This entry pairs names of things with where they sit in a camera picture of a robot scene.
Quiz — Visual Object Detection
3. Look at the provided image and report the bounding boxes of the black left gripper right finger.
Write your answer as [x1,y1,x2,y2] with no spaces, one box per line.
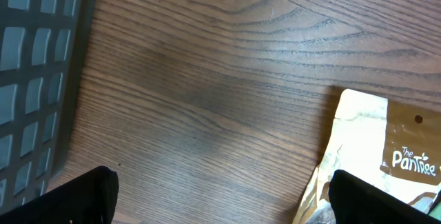
[329,170,440,224]

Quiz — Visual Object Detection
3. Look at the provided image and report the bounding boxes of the teal packet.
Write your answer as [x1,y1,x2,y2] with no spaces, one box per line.
[428,192,441,221]

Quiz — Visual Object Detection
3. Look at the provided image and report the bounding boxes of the grey plastic mesh basket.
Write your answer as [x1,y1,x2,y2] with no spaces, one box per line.
[1,0,96,212]

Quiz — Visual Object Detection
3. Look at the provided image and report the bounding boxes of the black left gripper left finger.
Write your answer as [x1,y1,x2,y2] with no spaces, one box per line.
[1,166,119,224]

